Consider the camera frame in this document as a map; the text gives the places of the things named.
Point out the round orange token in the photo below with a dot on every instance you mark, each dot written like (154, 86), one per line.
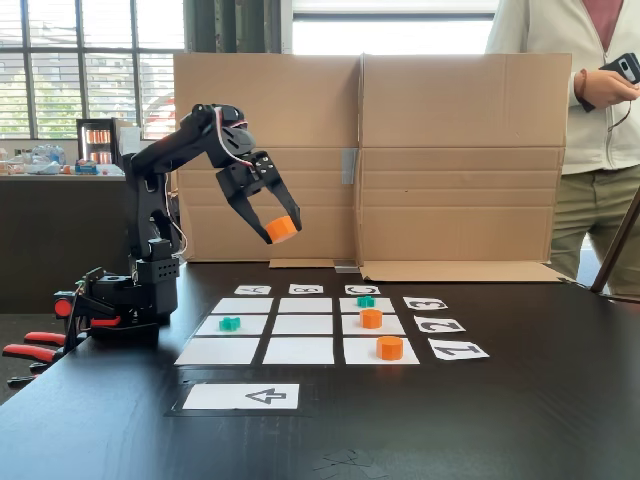
(282, 229)
(371, 318)
(390, 347)

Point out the black smartphone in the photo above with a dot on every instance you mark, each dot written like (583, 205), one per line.
(625, 67)

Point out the white paper grid square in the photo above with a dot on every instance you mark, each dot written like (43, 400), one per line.
(244, 305)
(255, 325)
(303, 324)
(350, 327)
(298, 350)
(218, 350)
(360, 355)
(347, 308)
(305, 305)

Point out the green cross token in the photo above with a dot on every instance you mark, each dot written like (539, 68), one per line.
(229, 323)
(365, 301)

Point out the person's hand with brown bracelet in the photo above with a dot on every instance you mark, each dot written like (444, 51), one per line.
(610, 90)

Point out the paper label letter A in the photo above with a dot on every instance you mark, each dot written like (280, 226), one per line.
(252, 289)

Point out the gray tape strip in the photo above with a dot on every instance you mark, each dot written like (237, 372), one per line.
(349, 165)
(346, 268)

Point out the paper label letter B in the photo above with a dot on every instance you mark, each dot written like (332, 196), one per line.
(305, 289)

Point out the white paper bag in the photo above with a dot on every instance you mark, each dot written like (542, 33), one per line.
(129, 137)

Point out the paper label letter C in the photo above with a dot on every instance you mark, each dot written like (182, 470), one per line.
(362, 289)

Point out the mini fridge with cans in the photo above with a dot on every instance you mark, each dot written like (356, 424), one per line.
(97, 137)

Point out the dark green curtain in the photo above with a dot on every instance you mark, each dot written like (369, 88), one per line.
(235, 25)

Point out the blue and orange box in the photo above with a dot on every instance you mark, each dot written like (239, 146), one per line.
(86, 167)

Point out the brown cardboard screen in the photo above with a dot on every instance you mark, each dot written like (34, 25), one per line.
(450, 150)

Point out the white paper arrow sheet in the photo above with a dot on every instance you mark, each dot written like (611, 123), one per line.
(220, 397)

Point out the paper label number 3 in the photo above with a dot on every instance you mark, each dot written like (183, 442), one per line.
(425, 303)

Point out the bright window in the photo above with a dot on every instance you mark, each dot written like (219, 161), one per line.
(390, 35)

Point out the dark counter cabinet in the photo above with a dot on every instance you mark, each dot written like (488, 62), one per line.
(50, 225)

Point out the heap of clear plastic bags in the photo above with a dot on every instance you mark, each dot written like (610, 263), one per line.
(45, 159)

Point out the window with horizontal blinds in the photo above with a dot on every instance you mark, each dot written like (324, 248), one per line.
(55, 90)

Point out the black clamp with red knob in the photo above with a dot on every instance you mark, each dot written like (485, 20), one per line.
(62, 307)

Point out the paper label number 2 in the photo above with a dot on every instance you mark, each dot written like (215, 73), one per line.
(439, 325)

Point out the paper label number 1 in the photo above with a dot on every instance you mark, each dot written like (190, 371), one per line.
(457, 349)

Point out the person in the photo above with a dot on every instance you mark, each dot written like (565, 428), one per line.
(590, 210)

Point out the dark camera tripod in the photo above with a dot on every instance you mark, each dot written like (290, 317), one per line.
(617, 245)

